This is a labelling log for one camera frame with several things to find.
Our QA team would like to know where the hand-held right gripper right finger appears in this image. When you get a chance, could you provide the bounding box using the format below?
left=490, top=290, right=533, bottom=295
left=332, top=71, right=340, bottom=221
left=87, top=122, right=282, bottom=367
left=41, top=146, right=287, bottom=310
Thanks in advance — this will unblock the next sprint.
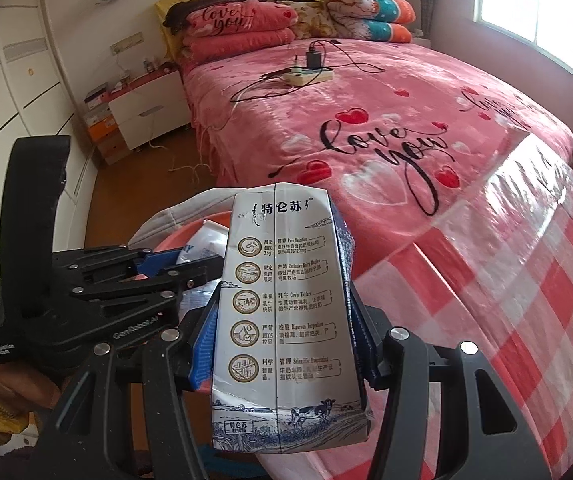
left=349, top=280, right=552, bottom=480

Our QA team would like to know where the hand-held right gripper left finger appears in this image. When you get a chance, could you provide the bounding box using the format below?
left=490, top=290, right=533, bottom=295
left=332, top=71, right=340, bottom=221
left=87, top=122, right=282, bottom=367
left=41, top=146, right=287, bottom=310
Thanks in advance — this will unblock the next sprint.
left=41, top=287, right=224, bottom=480

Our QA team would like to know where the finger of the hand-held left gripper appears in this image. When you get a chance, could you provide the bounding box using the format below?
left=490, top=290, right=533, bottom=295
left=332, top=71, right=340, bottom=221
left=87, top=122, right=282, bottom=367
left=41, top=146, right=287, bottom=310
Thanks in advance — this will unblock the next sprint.
left=52, top=245, right=183, bottom=289
left=70, top=254, right=224, bottom=312

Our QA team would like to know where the white yogurt pouch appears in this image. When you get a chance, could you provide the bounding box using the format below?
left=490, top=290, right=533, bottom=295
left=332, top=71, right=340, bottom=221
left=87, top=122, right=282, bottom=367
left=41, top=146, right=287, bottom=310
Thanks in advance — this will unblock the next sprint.
left=175, top=220, right=230, bottom=281

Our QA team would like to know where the pink plastic basin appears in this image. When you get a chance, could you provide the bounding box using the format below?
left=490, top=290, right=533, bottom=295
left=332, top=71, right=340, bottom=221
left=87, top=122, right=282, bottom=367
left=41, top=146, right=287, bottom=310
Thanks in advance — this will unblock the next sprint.
left=154, top=210, right=234, bottom=281

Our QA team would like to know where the white milk carton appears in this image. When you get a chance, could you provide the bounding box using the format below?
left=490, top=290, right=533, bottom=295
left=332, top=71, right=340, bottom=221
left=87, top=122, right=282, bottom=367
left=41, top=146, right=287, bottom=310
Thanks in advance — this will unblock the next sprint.
left=210, top=180, right=375, bottom=453

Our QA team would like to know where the person's left hand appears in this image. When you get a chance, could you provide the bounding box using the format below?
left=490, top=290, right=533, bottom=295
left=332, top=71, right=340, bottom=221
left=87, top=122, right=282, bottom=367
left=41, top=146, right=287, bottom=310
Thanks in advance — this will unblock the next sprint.
left=0, top=359, right=67, bottom=415

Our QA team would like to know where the brown shoe box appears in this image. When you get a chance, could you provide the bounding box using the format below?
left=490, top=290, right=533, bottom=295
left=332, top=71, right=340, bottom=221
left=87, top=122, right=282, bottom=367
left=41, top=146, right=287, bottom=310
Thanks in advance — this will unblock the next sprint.
left=94, top=135, right=133, bottom=166

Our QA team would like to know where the orange shoe box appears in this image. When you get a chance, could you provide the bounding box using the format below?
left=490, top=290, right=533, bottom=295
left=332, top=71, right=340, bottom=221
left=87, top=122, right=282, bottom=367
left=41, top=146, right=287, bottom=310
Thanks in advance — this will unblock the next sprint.
left=89, top=119, right=120, bottom=143

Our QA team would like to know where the white nightstand red top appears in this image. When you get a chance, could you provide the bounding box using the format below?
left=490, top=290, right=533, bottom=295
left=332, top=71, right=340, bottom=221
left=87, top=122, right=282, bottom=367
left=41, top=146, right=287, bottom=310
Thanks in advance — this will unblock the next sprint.
left=108, top=67, right=191, bottom=152

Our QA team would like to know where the white wardrobe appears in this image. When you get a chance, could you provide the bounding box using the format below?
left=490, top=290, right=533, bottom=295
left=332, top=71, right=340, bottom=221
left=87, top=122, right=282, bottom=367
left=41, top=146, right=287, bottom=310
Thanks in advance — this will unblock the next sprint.
left=0, top=0, right=100, bottom=301

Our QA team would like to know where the white black shoe box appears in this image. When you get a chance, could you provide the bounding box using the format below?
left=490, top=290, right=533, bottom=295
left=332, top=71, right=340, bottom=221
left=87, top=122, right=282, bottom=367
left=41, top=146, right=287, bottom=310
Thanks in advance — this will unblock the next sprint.
left=85, top=84, right=113, bottom=107

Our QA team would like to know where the white power strip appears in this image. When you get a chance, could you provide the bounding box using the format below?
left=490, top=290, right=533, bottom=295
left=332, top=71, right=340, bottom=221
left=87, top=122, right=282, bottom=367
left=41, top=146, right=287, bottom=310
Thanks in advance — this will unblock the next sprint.
left=282, top=67, right=335, bottom=86

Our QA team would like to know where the pink plain pillow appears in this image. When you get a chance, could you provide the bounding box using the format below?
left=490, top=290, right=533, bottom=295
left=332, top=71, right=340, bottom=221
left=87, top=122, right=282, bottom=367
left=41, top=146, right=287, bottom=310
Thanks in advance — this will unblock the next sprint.
left=181, top=27, right=297, bottom=65

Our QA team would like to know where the pink lettered pillow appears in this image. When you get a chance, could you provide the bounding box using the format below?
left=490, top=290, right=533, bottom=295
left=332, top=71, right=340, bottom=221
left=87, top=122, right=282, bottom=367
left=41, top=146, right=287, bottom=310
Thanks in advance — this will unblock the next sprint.
left=184, top=0, right=301, bottom=41

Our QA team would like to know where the yellow floral pillow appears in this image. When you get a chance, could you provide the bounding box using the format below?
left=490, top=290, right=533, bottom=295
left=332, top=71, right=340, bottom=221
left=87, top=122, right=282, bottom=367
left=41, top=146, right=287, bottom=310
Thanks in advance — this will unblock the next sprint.
left=286, top=1, right=340, bottom=41

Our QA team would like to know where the rolled quilt orange teal end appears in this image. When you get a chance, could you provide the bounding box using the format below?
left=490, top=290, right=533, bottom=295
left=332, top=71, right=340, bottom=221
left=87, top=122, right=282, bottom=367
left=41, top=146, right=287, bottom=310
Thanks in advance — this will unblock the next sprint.
left=321, top=0, right=417, bottom=27
left=337, top=15, right=415, bottom=44

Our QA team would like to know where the window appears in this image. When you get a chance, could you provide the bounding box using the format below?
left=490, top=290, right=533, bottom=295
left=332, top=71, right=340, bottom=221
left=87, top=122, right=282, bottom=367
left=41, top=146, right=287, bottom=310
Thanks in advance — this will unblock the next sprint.
left=474, top=0, right=573, bottom=86

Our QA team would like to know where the white power cord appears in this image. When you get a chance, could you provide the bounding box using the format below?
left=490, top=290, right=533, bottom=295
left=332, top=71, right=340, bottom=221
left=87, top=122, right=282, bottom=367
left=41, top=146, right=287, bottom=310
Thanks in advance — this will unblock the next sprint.
left=168, top=122, right=217, bottom=187

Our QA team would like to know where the black charger cable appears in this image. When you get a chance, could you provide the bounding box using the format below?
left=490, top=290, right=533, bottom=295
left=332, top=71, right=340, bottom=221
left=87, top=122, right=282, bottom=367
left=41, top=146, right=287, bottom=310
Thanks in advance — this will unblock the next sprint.
left=317, top=37, right=393, bottom=75

